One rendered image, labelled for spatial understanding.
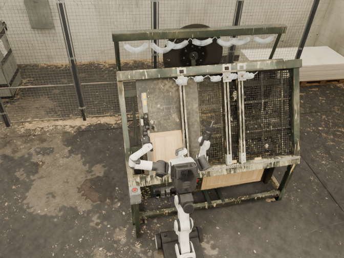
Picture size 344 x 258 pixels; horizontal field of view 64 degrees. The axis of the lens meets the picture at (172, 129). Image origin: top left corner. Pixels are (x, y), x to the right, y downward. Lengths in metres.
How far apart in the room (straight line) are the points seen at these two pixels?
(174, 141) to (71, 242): 1.84
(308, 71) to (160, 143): 4.96
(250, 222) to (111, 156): 2.42
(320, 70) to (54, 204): 6.32
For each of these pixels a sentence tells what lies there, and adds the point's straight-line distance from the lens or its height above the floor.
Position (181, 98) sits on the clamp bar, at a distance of 3.15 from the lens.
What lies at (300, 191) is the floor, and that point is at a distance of 4.78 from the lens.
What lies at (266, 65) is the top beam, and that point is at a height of 1.92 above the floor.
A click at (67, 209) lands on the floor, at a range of 4.28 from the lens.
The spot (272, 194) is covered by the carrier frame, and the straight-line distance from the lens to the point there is 4.32.
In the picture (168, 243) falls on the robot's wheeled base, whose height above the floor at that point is 0.17.
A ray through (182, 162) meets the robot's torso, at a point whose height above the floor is 1.37.
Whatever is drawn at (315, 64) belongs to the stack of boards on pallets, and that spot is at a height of 0.56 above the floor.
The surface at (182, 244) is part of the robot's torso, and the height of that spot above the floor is 0.38.
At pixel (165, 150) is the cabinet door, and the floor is 1.12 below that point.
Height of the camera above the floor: 3.35
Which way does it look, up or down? 39 degrees down
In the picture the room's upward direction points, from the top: 2 degrees clockwise
